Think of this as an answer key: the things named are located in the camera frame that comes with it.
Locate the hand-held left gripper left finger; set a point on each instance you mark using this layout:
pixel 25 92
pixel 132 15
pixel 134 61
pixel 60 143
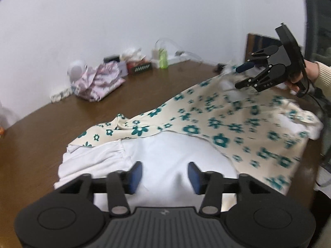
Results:
pixel 135 177

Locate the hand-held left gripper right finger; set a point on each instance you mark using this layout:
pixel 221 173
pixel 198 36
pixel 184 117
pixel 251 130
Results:
pixel 194 178

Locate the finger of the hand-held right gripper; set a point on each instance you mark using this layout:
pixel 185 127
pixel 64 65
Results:
pixel 244 66
pixel 243 84

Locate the cream green-flowered garment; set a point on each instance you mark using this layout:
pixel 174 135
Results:
pixel 219 124

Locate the person's right forearm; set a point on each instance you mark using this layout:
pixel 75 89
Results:
pixel 324 78

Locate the person's right hand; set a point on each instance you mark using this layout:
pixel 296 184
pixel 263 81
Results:
pixel 312 69

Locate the wooden chair back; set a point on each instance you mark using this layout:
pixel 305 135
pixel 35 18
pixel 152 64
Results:
pixel 261 44

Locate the green spray bottle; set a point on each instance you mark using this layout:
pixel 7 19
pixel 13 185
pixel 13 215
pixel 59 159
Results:
pixel 163 60

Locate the white charger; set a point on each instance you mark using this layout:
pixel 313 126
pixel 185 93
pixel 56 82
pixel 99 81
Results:
pixel 155 53

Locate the pink floral ruffled garment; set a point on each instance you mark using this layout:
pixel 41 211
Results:
pixel 100 82

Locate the dark labelled box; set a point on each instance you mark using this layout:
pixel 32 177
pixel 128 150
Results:
pixel 139 67

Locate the white tin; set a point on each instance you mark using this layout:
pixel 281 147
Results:
pixel 123 69

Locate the crumpled white tissue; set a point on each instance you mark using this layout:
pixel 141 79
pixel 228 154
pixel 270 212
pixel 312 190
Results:
pixel 132 54

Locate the small black box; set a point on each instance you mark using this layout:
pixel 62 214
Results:
pixel 111 59

